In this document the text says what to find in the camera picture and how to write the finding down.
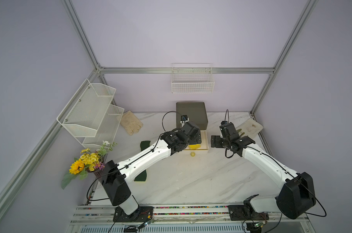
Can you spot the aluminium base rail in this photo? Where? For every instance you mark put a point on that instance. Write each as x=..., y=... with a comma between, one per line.
x=187, y=218

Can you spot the yellow sunflower bouquet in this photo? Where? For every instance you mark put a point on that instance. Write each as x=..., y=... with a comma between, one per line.
x=89, y=162

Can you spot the green yellow sponge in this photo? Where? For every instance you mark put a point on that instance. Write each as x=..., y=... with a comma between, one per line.
x=142, y=177
x=145, y=144

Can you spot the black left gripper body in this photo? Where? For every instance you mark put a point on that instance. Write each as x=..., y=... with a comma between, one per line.
x=194, y=141

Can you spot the beige work glove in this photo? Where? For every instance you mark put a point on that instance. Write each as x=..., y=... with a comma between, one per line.
x=131, y=123

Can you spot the olive white yellow drawer cabinet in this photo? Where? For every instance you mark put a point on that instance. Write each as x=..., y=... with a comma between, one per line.
x=195, y=111

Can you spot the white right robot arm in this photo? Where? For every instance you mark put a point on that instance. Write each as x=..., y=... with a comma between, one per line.
x=297, y=194

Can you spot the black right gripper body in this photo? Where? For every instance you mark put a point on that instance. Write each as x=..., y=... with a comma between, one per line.
x=226, y=142

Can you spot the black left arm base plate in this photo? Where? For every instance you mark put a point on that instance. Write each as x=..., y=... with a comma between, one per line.
x=132, y=215

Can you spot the white mesh two-tier shelf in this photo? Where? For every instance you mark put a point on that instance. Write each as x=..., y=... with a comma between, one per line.
x=91, y=117

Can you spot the white wire wall basket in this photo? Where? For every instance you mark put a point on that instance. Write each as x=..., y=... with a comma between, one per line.
x=192, y=78

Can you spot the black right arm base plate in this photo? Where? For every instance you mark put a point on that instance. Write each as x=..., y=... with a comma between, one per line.
x=245, y=211

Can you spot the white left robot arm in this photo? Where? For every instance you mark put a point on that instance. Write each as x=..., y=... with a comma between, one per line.
x=117, y=176

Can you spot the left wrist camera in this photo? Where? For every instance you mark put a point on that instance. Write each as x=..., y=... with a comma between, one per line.
x=184, y=120

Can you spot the purple glass vase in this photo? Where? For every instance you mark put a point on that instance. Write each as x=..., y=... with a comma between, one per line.
x=99, y=174

